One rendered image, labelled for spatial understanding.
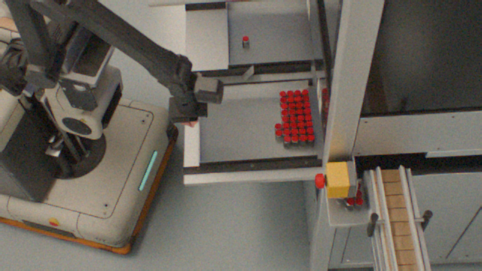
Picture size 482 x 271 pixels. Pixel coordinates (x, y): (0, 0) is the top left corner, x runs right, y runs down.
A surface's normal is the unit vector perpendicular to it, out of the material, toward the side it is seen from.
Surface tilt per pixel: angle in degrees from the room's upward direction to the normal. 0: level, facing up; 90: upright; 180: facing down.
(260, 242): 0
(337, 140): 90
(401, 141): 90
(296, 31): 0
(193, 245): 0
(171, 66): 58
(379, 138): 90
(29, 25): 98
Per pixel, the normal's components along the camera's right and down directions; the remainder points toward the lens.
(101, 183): -0.06, -0.51
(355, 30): 0.04, 0.86
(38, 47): -0.12, 0.92
